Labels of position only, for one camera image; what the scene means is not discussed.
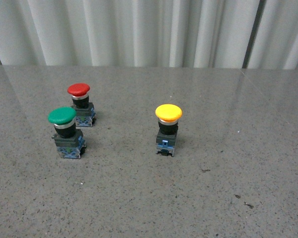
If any white pleated curtain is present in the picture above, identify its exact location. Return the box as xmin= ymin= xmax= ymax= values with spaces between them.
xmin=0 ymin=0 xmax=298 ymax=69

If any red mushroom push button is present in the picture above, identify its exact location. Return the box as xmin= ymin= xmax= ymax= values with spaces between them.
xmin=67 ymin=83 xmax=96 ymax=127

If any yellow mushroom push button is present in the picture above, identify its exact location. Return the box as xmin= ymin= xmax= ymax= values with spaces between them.
xmin=155 ymin=104 xmax=182 ymax=157

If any green mushroom push button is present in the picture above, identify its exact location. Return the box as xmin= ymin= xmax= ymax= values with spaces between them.
xmin=48 ymin=107 xmax=86 ymax=159

